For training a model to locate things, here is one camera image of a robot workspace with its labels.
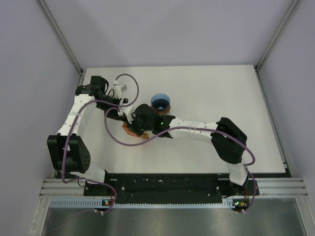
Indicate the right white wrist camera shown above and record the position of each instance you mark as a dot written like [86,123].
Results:
[126,111]

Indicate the aluminium corner post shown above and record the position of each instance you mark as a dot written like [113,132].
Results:
[294,5]
[59,35]

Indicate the right aluminium corner post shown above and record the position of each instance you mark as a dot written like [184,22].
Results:
[294,5]

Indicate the orange coffee filter packet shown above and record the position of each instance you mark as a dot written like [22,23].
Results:
[132,133]

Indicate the aluminium front frame rail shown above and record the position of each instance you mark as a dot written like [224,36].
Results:
[267,188]

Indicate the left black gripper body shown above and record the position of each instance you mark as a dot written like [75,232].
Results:
[110,111]

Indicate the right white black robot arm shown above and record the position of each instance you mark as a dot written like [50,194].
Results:
[228,139]

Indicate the left aluminium corner post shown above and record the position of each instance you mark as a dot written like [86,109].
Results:
[59,35]

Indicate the blue glass ribbed dripper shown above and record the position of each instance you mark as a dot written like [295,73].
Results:
[160,101]

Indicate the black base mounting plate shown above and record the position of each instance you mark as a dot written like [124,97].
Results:
[213,184]

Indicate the grey slotted cable duct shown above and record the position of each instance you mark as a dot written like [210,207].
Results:
[102,203]

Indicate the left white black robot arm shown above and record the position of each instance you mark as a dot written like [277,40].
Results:
[68,152]

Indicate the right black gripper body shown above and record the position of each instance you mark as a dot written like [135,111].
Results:
[138,126]

